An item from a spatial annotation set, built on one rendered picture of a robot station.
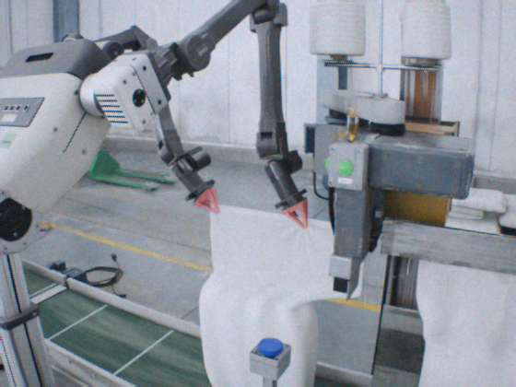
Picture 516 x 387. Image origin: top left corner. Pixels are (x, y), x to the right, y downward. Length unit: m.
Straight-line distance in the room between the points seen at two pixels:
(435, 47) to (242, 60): 5.95
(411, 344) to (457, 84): 4.86
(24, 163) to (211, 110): 6.53
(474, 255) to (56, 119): 1.01
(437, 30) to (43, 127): 0.96
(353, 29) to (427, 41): 0.21
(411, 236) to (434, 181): 0.25
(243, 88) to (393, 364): 5.88
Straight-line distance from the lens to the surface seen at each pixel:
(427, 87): 1.43
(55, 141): 0.93
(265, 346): 1.09
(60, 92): 0.95
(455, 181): 0.95
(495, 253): 1.16
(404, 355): 1.60
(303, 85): 6.59
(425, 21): 1.22
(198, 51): 0.98
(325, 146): 1.41
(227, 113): 7.22
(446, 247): 1.16
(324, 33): 1.26
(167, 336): 1.99
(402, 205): 1.28
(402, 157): 0.96
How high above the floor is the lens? 1.49
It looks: 16 degrees down
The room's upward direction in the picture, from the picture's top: straight up
